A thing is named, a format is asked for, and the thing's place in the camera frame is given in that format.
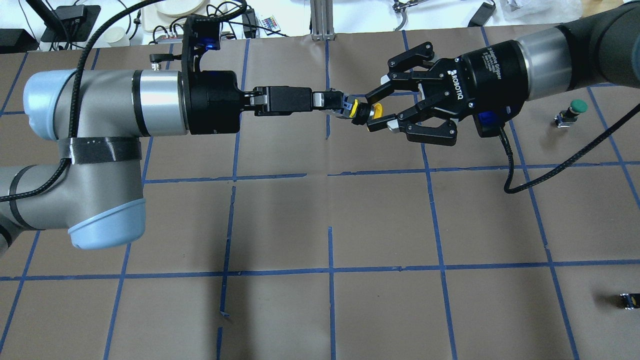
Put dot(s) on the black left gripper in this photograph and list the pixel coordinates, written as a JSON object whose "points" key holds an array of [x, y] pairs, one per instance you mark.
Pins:
{"points": [[214, 104]]}

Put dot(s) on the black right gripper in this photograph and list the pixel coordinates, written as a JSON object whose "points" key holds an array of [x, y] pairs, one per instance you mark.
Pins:
{"points": [[487, 71]]}

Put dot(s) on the yellow push button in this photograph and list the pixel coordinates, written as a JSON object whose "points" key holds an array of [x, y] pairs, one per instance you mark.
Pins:
{"points": [[358, 112]]}

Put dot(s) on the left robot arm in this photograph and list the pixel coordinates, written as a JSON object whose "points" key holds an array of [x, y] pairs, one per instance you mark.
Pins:
{"points": [[99, 198]]}

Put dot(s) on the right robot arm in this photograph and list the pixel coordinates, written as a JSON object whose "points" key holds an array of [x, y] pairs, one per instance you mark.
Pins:
{"points": [[602, 48]]}

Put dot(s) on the green push button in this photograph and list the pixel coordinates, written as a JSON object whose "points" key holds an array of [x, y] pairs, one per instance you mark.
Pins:
{"points": [[566, 118]]}

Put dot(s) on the remote control with coloured keys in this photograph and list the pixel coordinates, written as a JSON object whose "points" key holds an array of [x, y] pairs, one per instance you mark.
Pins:
{"points": [[270, 23]]}

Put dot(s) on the black power adapter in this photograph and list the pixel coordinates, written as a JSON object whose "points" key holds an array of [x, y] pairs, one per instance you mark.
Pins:
{"points": [[250, 24]]}

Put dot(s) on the beige round plate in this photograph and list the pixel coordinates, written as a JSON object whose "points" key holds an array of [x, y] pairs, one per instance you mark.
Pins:
{"points": [[178, 8]]}

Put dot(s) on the beige tray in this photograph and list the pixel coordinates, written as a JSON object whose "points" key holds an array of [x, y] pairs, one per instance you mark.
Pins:
{"points": [[150, 18]]}

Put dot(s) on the white paper cup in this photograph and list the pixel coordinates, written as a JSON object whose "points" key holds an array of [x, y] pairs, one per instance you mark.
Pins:
{"points": [[116, 37]]}

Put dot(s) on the black tripod base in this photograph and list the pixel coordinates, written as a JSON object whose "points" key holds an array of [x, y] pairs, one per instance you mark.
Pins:
{"points": [[74, 23]]}

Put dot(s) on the small black contact block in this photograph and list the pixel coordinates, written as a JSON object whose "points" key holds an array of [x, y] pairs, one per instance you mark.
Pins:
{"points": [[629, 300]]}

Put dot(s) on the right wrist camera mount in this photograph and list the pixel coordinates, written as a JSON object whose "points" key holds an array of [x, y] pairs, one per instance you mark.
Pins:
{"points": [[490, 124]]}

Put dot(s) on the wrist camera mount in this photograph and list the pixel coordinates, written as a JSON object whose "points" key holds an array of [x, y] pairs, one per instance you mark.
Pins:
{"points": [[200, 34], [490, 124]]}

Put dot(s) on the aluminium frame post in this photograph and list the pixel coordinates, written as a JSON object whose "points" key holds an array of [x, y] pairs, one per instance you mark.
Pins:
{"points": [[322, 20]]}

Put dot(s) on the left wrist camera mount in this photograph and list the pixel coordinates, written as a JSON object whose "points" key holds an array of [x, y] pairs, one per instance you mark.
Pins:
{"points": [[200, 34]]}

